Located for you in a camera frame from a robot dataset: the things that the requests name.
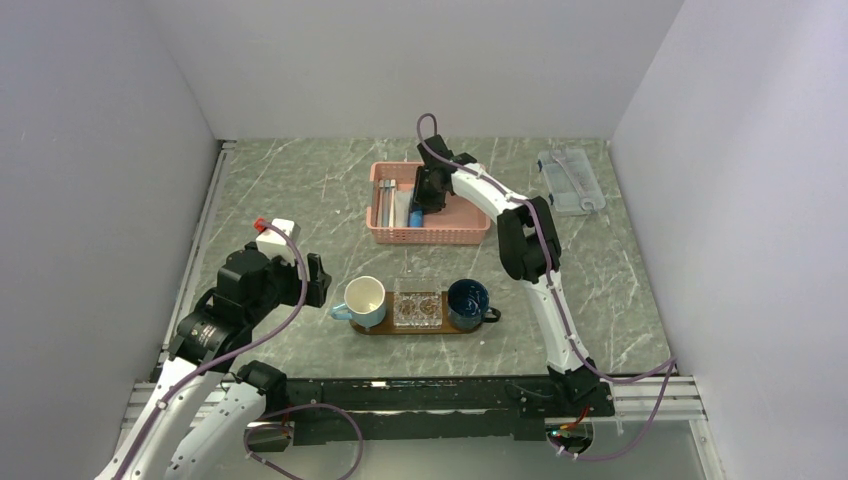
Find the blue toothpaste tube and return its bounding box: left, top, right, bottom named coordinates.
left=408, top=188, right=427, bottom=228

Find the light blue mug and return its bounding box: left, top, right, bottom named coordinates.
left=330, top=276, right=386, bottom=328

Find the pink plastic basket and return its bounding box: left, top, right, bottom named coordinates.
left=366, top=162, right=491, bottom=245

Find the brown wooden oval tray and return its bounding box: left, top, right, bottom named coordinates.
left=347, top=291, right=482, bottom=336

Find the clear acrylic holder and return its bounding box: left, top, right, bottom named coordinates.
left=393, top=276, right=443, bottom=330

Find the dark blue mug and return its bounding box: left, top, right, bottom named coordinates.
left=447, top=279, right=502, bottom=331

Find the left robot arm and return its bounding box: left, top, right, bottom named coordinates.
left=98, top=242, right=332, bottom=479

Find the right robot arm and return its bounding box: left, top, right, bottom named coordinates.
left=415, top=134, right=615, bottom=417

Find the clear plastic storage box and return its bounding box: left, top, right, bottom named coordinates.
left=537, top=148, right=607, bottom=216

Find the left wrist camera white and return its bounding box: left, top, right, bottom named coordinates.
left=254, top=218, right=300, bottom=265

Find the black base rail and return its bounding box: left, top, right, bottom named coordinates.
left=265, top=375, right=615, bottom=446

